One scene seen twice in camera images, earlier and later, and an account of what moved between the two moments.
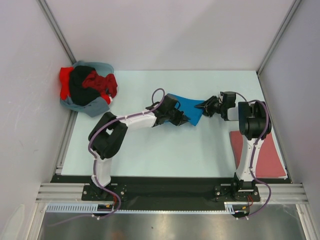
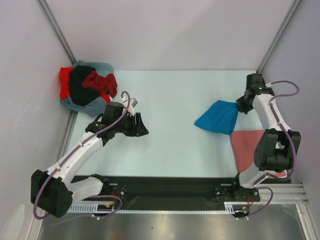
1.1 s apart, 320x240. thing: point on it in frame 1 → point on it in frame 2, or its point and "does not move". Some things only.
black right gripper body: x=214 y=106 → x=244 y=105
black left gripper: x=181 y=119 → x=140 y=129
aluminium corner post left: x=47 y=12 does not move
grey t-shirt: x=99 y=105 does not move
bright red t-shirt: x=65 y=77 does not move
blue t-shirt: x=187 y=105 → x=221 y=117
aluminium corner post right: x=293 y=8 does not move
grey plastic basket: x=104 y=68 does not move
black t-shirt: x=80 y=95 does not move
